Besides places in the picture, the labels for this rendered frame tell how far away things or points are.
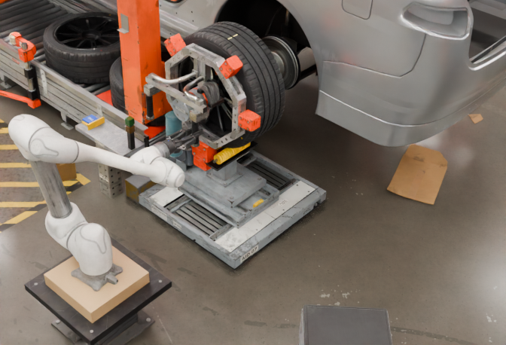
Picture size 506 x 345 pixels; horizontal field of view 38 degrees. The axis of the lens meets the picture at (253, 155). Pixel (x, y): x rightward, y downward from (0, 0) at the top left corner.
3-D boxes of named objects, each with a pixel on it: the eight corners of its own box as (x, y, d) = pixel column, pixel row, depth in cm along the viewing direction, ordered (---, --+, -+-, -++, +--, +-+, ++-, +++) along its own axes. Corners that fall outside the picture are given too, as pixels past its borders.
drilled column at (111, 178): (123, 191, 454) (118, 136, 429) (111, 199, 448) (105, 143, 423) (113, 184, 459) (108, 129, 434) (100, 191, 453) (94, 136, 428)
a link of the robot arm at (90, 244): (92, 282, 336) (88, 246, 323) (68, 261, 346) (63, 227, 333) (120, 264, 346) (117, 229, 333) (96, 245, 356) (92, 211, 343)
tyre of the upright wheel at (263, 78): (307, 101, 377) (235, -4, 380) (277, 119, 363) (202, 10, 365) (246, 149, 429) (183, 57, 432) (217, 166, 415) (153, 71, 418)
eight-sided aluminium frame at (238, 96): (245, 157, 391) (248, 68, 359) (236, 163, 387) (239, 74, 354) (175, 117, 419) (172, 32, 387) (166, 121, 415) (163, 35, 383)
